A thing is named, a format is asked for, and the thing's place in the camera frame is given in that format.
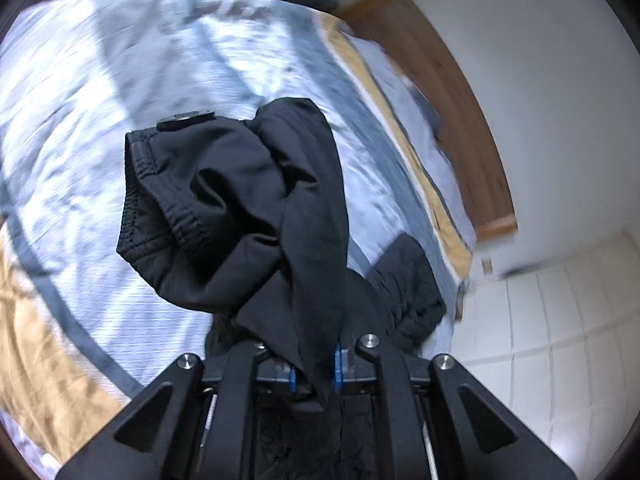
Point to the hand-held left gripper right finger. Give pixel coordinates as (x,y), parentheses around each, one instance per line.
(337,366)

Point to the black pants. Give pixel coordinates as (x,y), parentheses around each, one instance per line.
(240,200)

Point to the striped bed cover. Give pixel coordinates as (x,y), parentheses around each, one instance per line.
(75,110)

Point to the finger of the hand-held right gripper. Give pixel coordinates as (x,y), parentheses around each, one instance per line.
(184,120)

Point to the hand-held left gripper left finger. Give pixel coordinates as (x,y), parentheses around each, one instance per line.
(291,378)

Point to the wall socket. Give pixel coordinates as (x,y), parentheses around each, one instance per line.
(485,265)

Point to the wooden headboard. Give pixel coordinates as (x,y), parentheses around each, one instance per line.
(450,110)

